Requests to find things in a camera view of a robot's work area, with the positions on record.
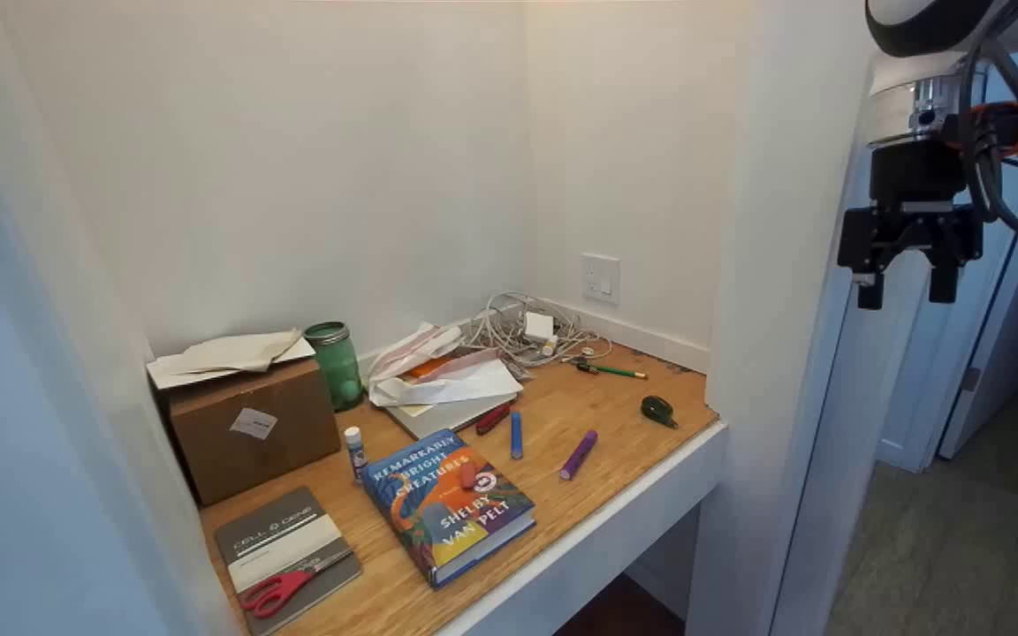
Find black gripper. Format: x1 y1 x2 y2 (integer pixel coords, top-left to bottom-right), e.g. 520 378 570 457
839 140 983 309

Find purple marker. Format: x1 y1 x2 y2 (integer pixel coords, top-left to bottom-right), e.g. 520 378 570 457
557 431 596 480

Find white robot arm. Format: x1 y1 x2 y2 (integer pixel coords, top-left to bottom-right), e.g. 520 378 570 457
839 0 1018 309

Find blue marker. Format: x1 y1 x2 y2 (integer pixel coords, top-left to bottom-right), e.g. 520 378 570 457
507 408 523 459

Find red marker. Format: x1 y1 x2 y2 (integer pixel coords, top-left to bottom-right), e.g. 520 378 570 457
472 404 512 433

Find white door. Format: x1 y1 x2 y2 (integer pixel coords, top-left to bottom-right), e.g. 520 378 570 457
872 45 1018 477

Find green tape dispenser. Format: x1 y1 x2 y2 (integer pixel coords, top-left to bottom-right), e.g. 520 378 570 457
639 395 678 428

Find green pencil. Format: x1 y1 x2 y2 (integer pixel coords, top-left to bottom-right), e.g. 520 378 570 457
571 355 648 381

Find white power adapter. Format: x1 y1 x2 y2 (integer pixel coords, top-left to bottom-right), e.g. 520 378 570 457
523 309 555 343

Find stack of envelopes and papers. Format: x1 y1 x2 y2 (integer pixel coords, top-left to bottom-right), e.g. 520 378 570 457
366 325 523 438

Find colourful hardcover book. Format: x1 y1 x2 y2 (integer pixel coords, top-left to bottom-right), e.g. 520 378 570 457
360 431 535 586

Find white glue stick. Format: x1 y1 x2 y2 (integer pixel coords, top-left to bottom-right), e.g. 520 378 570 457
343 428 366 485

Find pile of papers on box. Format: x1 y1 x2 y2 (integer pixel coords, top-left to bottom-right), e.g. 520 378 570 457
147 328 315 389

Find grey striped notebook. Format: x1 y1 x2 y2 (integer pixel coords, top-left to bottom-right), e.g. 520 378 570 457
215 486 360 636

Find brown cardboard box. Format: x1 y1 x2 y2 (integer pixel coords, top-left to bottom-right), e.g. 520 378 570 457
158 361 338 508

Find red scissors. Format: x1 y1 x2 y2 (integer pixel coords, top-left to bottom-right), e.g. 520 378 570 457
239 554 355 619

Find white wall outlet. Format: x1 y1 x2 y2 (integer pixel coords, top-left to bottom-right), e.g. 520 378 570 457
579 250 623 306

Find tangled white cables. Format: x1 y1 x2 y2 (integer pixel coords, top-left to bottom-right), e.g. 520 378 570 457
456 288 599 381

